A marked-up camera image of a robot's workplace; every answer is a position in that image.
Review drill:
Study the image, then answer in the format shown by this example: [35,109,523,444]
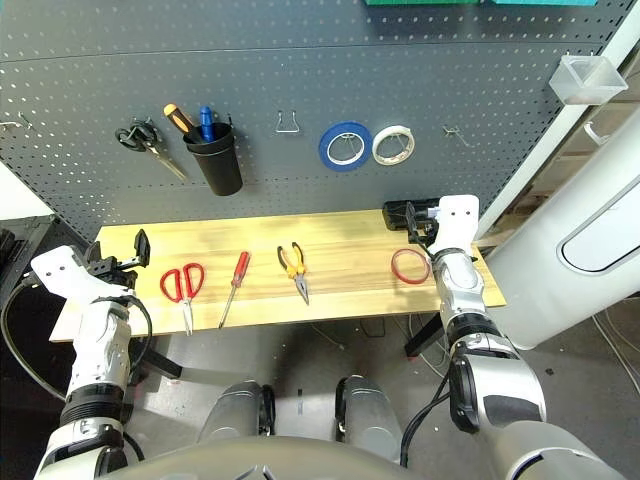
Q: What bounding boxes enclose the silver robot right leg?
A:
[333,374,404,464]

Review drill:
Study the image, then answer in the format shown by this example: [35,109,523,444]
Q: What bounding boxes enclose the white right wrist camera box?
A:
[430,194,480,251]

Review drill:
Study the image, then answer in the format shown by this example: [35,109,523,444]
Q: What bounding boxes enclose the teal plastic bin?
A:
[492,0,600,8]

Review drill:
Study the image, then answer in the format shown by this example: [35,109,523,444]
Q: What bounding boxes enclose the black handled scissors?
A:
[114,117,189,182]

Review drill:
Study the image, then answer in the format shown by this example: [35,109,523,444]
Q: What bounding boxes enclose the white tape roll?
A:
[371,124,416,166]

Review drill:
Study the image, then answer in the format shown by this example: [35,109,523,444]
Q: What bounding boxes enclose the large white rounded machine housing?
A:
[482,114,640,351]

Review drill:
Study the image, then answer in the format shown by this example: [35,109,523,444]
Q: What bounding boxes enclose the silver robot left leg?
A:
[197,380,276,446]

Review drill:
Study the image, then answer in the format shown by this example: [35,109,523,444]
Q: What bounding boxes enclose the white floor cable bundle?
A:
[412,342,454,379]

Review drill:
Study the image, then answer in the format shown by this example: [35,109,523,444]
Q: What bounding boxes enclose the black plastic tool case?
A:
[382,198,444,232]

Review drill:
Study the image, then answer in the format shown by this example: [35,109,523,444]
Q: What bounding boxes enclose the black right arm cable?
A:
[399,372,454,469]

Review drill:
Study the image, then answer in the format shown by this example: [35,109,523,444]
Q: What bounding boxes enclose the silver wire pliers holder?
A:
[274,110,303,135]

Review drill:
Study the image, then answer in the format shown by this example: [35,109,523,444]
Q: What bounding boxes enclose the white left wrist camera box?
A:
[29,244,136,306]

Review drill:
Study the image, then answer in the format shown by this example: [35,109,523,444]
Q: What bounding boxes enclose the dark grey metal pegboard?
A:
[0,0,624,241]

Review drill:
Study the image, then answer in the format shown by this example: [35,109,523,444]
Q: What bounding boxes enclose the red handled scissors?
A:
[159,261,206,336]

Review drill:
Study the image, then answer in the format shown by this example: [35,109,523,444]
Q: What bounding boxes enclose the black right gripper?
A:
[404,200,441,250]

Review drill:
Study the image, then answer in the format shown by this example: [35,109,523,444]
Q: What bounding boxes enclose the blue handled screwdriver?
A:
[198,105,216,142]

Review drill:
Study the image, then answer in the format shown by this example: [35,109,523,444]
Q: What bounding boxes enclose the blue tape roll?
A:
[318,119,374,173]

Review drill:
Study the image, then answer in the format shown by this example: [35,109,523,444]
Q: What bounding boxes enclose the grey robot torso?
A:
[99,434,416,480]

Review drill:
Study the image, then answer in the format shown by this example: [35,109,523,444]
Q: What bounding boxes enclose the black plastic cup holder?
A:
[182,122,245,197]

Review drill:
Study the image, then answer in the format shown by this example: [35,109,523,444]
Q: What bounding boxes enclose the clear plastic bin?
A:
[549,54,629,106]

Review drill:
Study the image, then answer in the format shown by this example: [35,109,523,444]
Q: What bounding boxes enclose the black table leg bracket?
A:
[134,344,182,379]
[405,312,449,359]

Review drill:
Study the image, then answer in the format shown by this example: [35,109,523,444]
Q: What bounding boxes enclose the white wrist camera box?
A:
[430,194,480,251]
[29,244,136,306]

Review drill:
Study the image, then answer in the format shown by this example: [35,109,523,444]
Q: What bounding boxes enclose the orange black handled screwdriver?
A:
[163,103,199,136]

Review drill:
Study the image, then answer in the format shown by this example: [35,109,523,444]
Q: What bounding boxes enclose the red handled screwdriver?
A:
[218,250,252,330]

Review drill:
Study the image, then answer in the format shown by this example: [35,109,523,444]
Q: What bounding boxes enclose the silver robot leg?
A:
[197,380,276,446]
[333,374,404,464]

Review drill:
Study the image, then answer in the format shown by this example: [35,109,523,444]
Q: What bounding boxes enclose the orange black needle-nose pliers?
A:
[277,241,311,306]

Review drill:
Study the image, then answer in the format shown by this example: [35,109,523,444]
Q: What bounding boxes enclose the silver wire peg hook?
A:
[0,113,37,132]
[442,124,471,149]

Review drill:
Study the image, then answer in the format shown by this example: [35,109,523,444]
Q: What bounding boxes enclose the red tape roll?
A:
[390,248,432,286]

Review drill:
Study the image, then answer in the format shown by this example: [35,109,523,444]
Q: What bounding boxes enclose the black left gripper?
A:
[83,228,152,287]

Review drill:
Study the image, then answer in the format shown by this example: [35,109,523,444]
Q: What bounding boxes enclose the light wooden shelf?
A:
[492,64,640,249]

